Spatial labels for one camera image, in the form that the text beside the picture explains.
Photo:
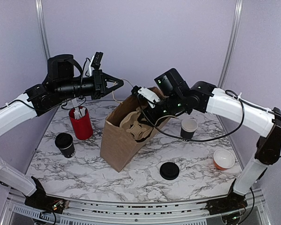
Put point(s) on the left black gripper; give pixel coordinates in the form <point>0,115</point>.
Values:
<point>99,86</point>

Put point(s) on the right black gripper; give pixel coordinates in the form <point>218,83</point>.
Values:
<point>147,113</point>

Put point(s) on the cardboard cup carrier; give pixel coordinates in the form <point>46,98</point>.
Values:
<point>136,126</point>

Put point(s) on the brown paper bag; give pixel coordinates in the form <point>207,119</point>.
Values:
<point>117,146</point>

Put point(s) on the black plastic cup lid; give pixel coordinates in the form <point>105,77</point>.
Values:
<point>63,140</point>

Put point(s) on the black paper coffee cup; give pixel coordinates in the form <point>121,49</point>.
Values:
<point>68,152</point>

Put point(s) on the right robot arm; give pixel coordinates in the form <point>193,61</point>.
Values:
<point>207,98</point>

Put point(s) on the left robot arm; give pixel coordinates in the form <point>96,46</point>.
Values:
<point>65,81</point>

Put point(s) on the white sachet in holder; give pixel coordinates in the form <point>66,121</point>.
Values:
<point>82,111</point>

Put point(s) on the red cylindrical holder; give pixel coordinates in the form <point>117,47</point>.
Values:
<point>82,127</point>

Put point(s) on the orange white bowl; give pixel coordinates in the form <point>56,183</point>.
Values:
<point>223,159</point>

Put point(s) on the left aluminium frame post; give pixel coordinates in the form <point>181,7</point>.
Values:
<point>42,29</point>

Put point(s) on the aluminium frame post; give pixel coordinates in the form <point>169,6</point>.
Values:
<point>231,43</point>
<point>42,29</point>

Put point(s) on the right aluminium frame post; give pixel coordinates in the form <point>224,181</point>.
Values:
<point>231,43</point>

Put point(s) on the front aluminium rail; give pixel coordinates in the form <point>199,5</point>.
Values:
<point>85,212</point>

